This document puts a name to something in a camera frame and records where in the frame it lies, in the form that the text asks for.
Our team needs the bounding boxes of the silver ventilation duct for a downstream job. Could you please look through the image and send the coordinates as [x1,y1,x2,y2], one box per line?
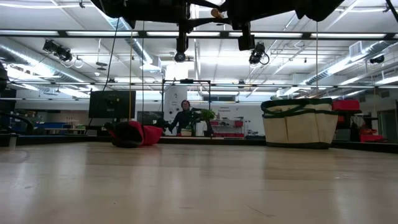
[0,43,94,88]
[105,17,154,65]
[306,39,393,85]

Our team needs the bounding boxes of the red bin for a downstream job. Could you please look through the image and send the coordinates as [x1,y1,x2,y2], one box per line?
[359,126,385,143]

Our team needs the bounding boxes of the blue storage bins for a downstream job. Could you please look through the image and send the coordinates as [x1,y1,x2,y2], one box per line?
[34,121,68,130]

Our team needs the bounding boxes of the thin black hanging cable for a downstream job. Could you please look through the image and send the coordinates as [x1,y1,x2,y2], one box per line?
[141,21,147,125]

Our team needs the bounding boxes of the green potted plant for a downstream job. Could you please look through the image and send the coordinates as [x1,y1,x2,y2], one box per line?
[200,108,216,138]

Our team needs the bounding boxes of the red and black garden glove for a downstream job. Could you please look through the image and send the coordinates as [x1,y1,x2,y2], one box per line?
[104,120,164,149]

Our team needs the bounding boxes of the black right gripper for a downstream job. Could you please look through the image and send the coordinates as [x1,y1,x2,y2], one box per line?
[228,0,301,52]

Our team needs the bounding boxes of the black metal frame stand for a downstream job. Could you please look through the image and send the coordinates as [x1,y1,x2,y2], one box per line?
[160,78,212,138]

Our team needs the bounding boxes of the black overhead camera with cable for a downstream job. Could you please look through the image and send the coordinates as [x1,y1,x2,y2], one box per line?
[248,42,271,67]

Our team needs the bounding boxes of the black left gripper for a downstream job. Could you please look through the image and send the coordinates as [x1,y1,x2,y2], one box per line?
[124,0,234,54]

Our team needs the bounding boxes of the beige green gardening bag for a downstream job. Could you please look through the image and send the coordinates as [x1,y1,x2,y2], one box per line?
[261,97,340,151]

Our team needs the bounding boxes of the person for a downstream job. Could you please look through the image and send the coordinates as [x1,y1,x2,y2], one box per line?
[169,99,200,137]

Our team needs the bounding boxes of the thick black curved cable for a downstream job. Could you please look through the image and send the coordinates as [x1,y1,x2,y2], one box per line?
[0,111,35,136]

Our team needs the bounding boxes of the large black monitor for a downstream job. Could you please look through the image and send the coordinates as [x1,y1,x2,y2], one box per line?
[88,90,137,119]

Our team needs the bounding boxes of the shelf with red bins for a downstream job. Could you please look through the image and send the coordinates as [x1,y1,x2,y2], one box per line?
[212,117,245,139]

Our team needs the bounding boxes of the black overhead light bar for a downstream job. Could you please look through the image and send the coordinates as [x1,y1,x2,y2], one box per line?
[0,29,398,40]

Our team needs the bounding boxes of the red box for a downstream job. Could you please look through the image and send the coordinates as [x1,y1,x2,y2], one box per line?
[331,99,362,114]

